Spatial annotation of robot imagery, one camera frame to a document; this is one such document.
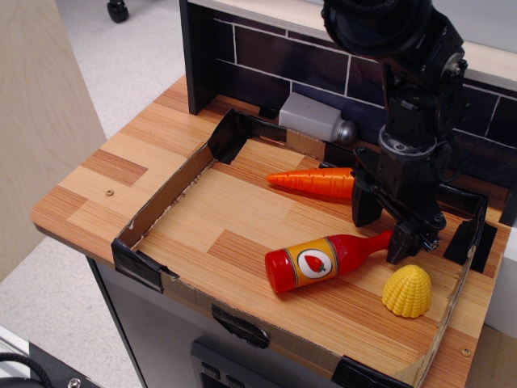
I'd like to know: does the cardboard fence with black tape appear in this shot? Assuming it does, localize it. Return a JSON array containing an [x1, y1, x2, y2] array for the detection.
[[111, 110, 496, 387]]

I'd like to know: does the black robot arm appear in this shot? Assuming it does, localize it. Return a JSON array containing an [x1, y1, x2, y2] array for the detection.
[[322, 1, 468, 264]]

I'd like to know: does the black caster wheel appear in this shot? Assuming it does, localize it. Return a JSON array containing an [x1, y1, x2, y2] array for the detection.
[[107, 0, 129, 23]]

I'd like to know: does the light plywood panel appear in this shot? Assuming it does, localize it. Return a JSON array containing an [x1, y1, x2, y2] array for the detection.
[[1, 1, 106, 278]]

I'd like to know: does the red hot sauce bottle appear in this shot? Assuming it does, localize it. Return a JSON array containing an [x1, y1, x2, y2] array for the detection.
[[265, 230, 393, 293]]

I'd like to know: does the grey cabinet control panel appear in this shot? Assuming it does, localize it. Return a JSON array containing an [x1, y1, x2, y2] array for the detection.
[[189, 340, 284, 388]]

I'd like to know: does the yellow toy corn piece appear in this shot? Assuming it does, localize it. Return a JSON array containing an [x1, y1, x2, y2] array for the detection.
[[381, 264, 432, 318]]

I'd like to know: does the dark tiled backsplash shelf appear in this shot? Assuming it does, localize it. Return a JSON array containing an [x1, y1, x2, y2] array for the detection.
[[179, 0, 517, 227]]

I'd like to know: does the black metal base plate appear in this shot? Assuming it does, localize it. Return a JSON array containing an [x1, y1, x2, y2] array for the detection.
[[28, 343, 99, 388]]

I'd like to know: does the orange toy carrot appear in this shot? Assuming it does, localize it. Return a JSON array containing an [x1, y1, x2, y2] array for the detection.
[[267, 167, 355, 200]]

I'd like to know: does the black cable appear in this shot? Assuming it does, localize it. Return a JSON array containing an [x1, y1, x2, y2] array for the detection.
[[0, 352, 49, 388]]

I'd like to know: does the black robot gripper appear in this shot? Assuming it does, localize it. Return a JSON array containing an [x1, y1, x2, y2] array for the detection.
[[352, 146, 447, 264]]

